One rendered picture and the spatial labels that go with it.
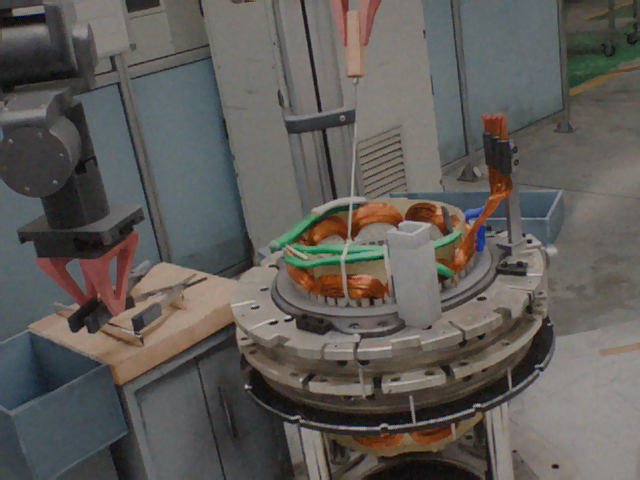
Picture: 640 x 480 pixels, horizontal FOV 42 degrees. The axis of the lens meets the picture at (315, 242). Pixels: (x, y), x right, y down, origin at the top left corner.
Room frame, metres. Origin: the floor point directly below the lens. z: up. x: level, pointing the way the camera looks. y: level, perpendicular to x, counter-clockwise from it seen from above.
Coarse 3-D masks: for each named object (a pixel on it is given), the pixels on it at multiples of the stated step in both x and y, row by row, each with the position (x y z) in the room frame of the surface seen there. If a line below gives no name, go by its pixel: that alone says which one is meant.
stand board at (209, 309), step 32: (192, 288) 0.90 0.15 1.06; (224, 288) 0.89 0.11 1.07; (64, 320) 0.88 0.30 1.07; (128, 320) 0.84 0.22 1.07; (160, 320) 0.83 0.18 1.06; (192, 320) 0.81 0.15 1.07; (224, 320) 0.83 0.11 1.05; (96, 352) 0.78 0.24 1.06; (128, 352) 0.76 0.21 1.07; (160, 352) 0.77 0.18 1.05
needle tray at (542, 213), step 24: (408, 192) 1.12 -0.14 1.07; (432, 192) 1.10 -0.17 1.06; (456, 192) 1.09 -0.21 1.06; (480, 192) 1.07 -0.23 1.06; (528, 192) 1.04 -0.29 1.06; (552, 192) 1.03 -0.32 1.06; (504, 216) 1.06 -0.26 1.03; (528, 216) 1.04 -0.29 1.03; (552, 216) 0.95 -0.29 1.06; (552, 240) 0.94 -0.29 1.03
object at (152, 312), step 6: (150, 306) 0.80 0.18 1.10; (156, 306) 0.80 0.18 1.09; (144, 312) 0.79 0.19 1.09; (150, 312) 0.79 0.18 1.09; (156, 312) 0.80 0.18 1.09; (132, 318) 0.78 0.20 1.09; (138, 318) 0.78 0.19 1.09; (144, 318) 0.79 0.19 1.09; (150, 318) 0.79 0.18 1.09; (156, 318) 0.80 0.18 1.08; (138, 324) 0.78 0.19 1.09; (144, 324) 0.78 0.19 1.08; (138, 330) 0.78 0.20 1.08
